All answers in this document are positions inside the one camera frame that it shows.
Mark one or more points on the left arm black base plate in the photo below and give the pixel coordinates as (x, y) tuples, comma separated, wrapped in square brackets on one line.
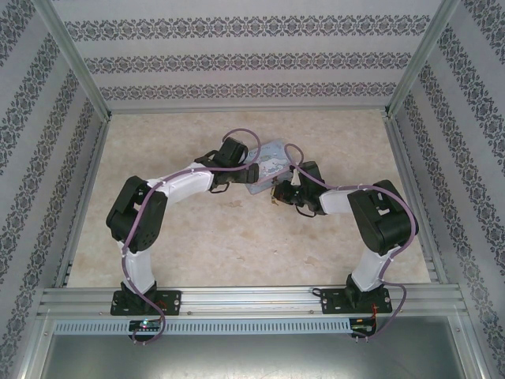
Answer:
[(173, 302)]

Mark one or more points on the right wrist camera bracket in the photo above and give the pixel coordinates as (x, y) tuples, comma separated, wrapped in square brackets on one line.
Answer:
[(294, 181)]

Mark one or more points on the cartoon bunny tin box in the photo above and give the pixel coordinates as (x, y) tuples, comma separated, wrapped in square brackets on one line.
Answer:
[(272, 158)]

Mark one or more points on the aluminium side rail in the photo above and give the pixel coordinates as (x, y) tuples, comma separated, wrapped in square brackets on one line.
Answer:
[(403, 166), (88, 197)]

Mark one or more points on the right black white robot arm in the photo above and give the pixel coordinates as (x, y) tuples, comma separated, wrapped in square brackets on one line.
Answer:
[(382, 221)]

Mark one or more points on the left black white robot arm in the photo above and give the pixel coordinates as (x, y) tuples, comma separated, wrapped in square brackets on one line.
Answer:
[(134, 213)]

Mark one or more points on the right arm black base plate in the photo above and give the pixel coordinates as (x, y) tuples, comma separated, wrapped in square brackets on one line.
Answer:
[(329, 302)]

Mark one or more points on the aluminium mounting rail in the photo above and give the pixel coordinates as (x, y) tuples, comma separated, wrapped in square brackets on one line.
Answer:
[(252, 300)]

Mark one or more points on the aluminium frame post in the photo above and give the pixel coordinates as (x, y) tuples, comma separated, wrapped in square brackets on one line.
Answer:
[(71, 55), (424, 55)]

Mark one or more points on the grey metal sheet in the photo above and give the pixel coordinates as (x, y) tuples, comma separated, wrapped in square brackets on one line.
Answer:
[(252, 355)]

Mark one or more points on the small metal key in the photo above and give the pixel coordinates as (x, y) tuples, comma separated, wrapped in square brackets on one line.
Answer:
[(274, 200)]

